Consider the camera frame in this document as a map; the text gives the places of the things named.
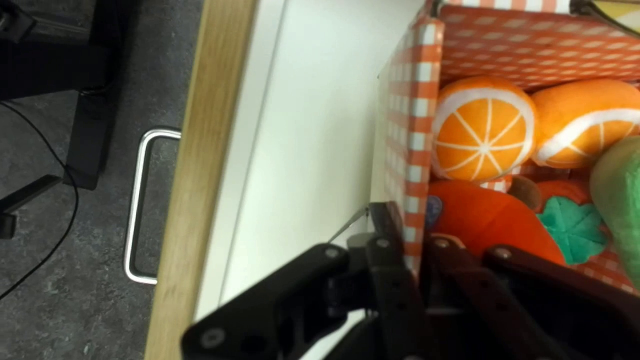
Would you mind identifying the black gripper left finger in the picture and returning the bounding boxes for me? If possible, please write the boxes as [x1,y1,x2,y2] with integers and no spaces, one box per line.
[180,202,430,360]

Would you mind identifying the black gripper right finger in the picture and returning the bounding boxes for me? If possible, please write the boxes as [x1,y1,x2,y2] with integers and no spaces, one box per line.
[420,235,640,360]

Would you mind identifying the wooden front white drawer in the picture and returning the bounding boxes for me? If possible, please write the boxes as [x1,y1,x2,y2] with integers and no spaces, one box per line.
[141,0,437,360]

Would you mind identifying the silver drawer handle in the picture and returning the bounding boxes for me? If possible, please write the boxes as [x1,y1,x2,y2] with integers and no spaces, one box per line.
[121,126,184,288]

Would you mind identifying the orange checkered carton box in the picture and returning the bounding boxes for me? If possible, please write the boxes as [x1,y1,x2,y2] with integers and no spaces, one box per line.
[373,0,640,296]

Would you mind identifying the plush carrot toy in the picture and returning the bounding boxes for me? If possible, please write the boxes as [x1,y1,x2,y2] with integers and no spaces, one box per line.
[424,174,609,268]

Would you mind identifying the orange half plush toy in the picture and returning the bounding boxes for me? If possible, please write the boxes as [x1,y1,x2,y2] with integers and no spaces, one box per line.
[430,76,540,185]

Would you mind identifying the orange wedge plush toy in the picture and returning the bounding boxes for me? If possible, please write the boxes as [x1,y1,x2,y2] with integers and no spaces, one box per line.
[529,76,640,172]

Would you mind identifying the black robot stand leg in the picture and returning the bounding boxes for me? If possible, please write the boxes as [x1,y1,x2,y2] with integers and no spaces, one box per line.
[0,0,137,239]

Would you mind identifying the black floor cable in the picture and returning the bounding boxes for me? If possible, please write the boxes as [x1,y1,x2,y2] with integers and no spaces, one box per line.
[0,99,81,303]

